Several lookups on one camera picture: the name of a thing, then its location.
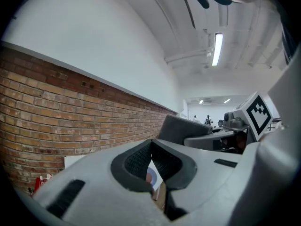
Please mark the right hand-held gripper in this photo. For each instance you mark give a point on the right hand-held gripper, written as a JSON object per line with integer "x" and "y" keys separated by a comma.
{"x": 258, "y": 114}

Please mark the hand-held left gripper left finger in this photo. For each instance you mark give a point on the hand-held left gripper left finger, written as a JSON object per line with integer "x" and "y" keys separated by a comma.
{"x": 94, "y": 173}

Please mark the ceiling tube light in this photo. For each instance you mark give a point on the ceiling tube light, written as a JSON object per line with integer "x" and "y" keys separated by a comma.
{"x": 217, "y": 48}

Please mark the red box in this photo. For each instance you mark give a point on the red box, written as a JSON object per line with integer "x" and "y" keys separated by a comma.
{"x": 40, "y": 185}

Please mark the blue round bowl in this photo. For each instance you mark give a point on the blue round bowl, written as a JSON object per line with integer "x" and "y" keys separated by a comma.
{"x": 152, "y": 173}

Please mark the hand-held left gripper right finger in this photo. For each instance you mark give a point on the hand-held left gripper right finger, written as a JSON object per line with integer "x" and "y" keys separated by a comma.
{"x": 211, "y": 173}

